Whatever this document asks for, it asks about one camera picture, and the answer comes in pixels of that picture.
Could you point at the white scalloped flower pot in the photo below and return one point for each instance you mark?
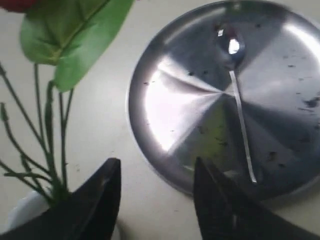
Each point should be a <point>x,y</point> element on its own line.
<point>27,208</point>

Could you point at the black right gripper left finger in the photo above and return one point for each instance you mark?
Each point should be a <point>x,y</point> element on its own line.
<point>89,213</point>

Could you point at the round stainless steel plate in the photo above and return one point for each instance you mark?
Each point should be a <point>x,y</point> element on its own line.
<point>181,103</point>

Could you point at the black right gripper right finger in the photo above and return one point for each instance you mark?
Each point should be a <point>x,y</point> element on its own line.
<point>225,212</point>

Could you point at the stainless steel spork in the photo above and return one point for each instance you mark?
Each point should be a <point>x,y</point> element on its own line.
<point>230,46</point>

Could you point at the artificial red anthurium plant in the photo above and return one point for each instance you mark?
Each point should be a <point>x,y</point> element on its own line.
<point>62,39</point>

